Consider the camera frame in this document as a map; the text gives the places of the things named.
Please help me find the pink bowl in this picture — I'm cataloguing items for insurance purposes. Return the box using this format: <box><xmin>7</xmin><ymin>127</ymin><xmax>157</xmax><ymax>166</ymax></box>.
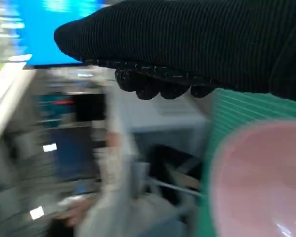
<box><xmin>208</xmin><ymin>120</ymin><xmax>296</xmax><ymax>237</ymax></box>

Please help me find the grey chair with metal frame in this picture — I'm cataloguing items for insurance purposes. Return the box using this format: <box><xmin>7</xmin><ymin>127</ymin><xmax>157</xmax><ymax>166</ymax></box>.
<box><xmin>128</xmin><ymin>145</ymin><xmax>208</xmax><ymax>237</ymax></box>

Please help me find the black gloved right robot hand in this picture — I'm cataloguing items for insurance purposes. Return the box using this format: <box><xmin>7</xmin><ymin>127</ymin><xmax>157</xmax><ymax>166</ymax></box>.
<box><xmin>53</xmin><ymin>0</ymin><xmax>296</xmax><ymax>103</ymax></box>

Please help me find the monitor with blue screen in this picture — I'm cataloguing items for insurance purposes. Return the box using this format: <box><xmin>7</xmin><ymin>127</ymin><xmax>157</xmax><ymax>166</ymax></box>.
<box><xmin>21</xmin><ymin>0</ymin><xmax>107</xmax><ymax>68</ymax></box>

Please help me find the green cutting mat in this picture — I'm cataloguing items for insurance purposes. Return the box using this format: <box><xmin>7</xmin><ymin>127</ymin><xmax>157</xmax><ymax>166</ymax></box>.
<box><xmin>197</xmin><ymin>88</ymin><xmax>296</xmax><ymax>237</ymax></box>

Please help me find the white desk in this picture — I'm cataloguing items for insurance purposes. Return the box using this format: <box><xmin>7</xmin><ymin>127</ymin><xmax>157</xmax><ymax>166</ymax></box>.
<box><xmin>0</xmin><ymin>54</ymin><xmax>37</xmax><ymax>151</ymax></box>

